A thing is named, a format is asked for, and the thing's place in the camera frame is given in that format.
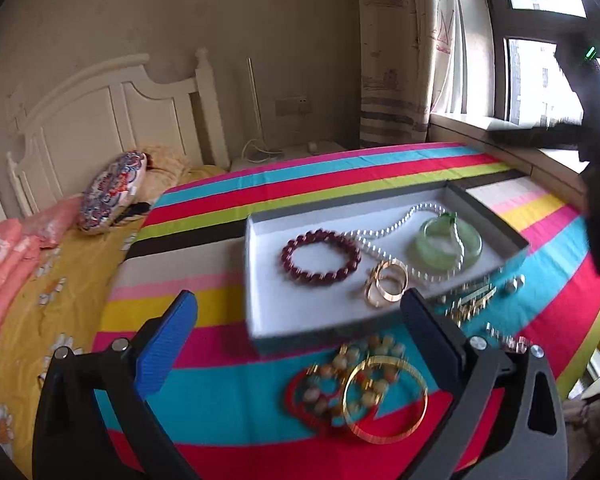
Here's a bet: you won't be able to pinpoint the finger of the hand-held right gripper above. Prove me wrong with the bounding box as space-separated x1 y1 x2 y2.
489 121 587 152

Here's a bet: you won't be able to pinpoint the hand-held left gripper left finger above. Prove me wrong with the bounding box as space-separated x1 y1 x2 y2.
32 289 201 480

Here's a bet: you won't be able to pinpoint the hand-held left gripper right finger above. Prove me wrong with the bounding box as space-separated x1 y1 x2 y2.
399 287 569 480

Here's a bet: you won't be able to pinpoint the gold hair clips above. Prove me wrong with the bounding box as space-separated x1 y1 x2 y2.
442 280 498 323

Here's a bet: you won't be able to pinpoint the beige bead bracelet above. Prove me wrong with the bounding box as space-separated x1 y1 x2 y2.
302 334 407 413

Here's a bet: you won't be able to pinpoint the silver chain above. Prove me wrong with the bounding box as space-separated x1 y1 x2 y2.
485 322 533 353

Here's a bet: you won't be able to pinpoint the gold bangle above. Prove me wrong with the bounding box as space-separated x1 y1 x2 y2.
342 356 429 444

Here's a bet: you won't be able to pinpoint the grey cardboard box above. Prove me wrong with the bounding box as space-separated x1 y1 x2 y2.
244 180 531 357

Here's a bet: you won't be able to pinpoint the red string bracelet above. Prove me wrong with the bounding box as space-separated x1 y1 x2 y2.
284 360 381 430

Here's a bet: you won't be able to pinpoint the windowsill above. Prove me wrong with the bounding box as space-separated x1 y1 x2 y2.
430 112 591 186

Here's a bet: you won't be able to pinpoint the window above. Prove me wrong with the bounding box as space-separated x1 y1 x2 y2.
480 0 600 128

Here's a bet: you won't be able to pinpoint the green jade pendant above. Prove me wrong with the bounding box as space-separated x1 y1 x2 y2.
412 210 483 273

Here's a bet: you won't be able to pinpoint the striped colourful blanket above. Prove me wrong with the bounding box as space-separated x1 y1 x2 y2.
92 142 600 480

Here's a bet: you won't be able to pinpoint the yellow floral bedsheet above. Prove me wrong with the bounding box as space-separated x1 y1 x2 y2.
0 165 226 480

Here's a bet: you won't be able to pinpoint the printed curtain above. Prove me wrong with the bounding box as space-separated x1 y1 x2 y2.
355 0 486 148

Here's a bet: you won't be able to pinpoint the patterned round pillow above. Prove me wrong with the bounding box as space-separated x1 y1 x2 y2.
77 150 151 233

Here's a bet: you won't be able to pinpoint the pink quilt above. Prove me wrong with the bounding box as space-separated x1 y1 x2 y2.
0 195 86 356

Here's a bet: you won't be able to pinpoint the beige pillow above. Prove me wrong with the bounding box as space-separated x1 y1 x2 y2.
140 145 196 181

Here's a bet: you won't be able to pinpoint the white nightstand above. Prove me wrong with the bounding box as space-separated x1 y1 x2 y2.
230 140 348 173

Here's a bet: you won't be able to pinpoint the white wooden headboard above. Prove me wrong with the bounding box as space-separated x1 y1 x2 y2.
5 47 231 216

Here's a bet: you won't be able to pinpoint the white thin rod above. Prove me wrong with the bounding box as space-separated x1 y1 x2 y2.
245 57 263 156

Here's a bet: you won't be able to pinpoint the gold ring bangles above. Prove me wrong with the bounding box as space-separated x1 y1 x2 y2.
364 258 410 308

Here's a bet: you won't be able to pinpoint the white pearl necklace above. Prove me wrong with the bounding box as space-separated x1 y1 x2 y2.
345 202 468 283

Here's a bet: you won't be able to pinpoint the dark red bead bracelet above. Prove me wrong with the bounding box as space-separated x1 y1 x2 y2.
281 230 362 283

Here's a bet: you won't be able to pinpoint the white cable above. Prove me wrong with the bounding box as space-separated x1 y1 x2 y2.
242 139 282 162

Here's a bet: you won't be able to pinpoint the wall socket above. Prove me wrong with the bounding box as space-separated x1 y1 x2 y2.
275 95 312 115

